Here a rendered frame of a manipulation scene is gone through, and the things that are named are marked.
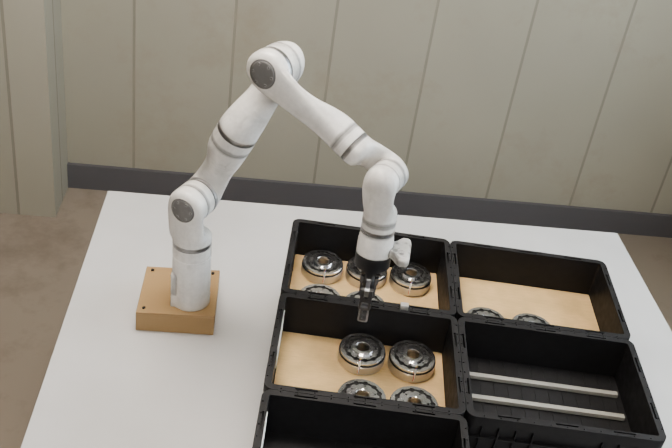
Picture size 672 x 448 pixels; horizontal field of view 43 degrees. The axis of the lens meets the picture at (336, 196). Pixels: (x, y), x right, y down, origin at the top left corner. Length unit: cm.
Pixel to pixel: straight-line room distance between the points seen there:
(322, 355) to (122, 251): 73
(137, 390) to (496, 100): 226
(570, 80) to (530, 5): 40
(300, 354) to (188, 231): 38
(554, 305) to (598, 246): 58
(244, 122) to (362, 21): 179
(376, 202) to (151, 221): 100
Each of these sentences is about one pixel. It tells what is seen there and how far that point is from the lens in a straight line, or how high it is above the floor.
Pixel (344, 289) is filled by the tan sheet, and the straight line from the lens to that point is 212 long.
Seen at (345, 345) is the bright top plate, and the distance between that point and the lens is 192.
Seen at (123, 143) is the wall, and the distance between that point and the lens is 384.
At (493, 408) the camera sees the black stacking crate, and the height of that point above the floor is 83.
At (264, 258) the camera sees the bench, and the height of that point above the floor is 70.
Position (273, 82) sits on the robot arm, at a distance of 169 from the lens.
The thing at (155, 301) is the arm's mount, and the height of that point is 76.
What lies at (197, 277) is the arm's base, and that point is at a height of 86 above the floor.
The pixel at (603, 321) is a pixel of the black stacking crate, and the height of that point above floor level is 86.
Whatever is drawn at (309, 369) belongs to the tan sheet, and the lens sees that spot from 190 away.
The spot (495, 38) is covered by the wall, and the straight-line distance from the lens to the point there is 365.
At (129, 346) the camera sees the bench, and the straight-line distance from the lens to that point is 212.
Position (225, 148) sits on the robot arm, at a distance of 183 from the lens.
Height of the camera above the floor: 214
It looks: 32 degrees down
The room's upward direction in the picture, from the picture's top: 9 degrees clockwise
